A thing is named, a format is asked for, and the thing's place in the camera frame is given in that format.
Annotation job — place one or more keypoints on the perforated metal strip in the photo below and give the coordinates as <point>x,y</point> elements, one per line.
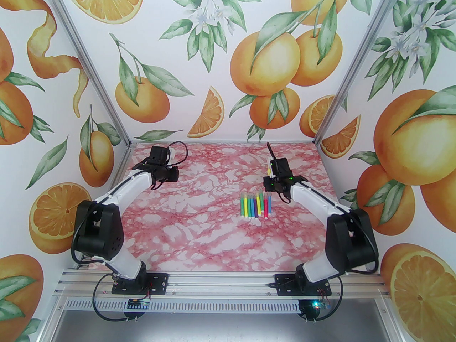
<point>221,305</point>

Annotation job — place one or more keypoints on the blue circuit board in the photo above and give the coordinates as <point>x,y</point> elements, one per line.
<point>137,304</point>

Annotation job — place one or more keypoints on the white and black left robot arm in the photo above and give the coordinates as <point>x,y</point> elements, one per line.
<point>121,191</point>

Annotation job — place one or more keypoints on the yellow felt-tip pen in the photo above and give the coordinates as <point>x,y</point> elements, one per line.
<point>257,203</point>
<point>246,205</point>

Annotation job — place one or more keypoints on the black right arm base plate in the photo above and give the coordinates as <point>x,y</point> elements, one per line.
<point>283,287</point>

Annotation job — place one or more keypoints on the aluminium back rail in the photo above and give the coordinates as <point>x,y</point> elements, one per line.
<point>221,142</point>

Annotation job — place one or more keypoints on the red felt-tip pen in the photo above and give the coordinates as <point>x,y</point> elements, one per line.
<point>266,207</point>

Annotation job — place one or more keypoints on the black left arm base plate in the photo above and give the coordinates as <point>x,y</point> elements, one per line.
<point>160,283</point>

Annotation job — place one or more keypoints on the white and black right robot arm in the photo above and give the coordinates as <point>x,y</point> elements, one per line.
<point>313,200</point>

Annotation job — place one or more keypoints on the pink marble pattern mat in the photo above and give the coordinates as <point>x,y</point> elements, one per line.
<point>213,241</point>

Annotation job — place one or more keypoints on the aluminium corner post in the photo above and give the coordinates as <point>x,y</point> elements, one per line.
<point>341,89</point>
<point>89,62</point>

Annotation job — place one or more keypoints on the purple felt-tip pen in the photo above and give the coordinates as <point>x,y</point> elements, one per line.
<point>254,207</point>

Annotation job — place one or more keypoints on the circuit board with green light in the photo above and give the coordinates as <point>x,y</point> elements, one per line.
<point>322,305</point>

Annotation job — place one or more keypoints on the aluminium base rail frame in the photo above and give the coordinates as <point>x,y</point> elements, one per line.
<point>221,284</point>

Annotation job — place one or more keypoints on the light blue felt-tip pen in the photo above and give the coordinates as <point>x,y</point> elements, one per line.
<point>269,205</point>

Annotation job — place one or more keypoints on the teal green felt-tip pen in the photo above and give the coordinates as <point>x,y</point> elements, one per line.
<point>249,207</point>

